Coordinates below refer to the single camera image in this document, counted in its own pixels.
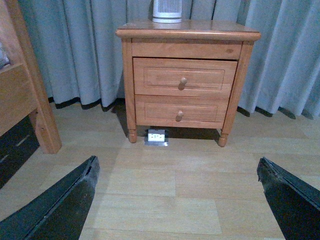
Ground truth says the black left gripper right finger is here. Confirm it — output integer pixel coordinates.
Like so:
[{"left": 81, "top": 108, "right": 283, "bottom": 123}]
[{"left": 257, "top": 157, "right": 320, "bottom": 240}]

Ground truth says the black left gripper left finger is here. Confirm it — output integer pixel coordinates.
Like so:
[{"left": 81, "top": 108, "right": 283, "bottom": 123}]
[{"left": 0, "top": 156, "right": 100, "bottom": 240}]

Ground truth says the wooden drawer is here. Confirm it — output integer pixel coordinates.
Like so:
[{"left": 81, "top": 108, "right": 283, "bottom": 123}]
[
  {"left": 133, "top": 57, "right": 237, "bottom": 99},
  {"left": 135, "top": 95, "right": 228, "bottom": 129}
]

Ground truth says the floor power outlet box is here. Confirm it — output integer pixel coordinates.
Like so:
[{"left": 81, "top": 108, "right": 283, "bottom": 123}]
[{"left": 144, "top": 129, "right": 169, "bottom": 147}]

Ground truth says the grey curtain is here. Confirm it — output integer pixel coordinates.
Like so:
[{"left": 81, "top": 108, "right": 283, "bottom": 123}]
[{"left": 19, "top": 0, "right": 320, "bottom": 117}]

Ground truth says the wooden nightstand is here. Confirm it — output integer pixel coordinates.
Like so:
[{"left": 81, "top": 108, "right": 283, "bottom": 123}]
[{"left": 116, "top": 20, "right": 261, "bottom": 147}]

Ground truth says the white slatted air purifier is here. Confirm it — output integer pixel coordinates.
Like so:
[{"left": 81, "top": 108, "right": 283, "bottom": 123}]
[{"left": 152, "top": 0, "right": 182, "bottom": 24}]

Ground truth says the wooden bed frame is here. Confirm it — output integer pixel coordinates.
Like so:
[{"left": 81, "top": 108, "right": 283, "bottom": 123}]
[{"left": 0, "top": 0, "right": 62, "bottom": 154}]

